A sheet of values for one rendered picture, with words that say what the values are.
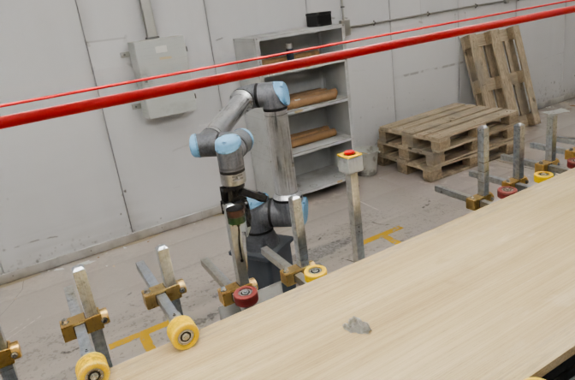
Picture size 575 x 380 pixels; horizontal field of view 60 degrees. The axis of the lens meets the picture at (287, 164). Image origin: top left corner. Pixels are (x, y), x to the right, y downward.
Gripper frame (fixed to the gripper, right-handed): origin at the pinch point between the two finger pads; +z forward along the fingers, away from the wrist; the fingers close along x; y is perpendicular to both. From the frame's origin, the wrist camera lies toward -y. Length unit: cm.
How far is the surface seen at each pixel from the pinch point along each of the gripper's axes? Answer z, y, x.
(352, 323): 10, -5, 56
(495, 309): 10, -41, 76
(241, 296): 10.3, 14.0, 21.8
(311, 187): 88, -155, -218
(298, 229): 0.7, -15.9, 9.9
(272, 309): 10.8, 9.0, 33.9
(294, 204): -9.5, -15.8, 9.8
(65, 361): 102, 75, -123
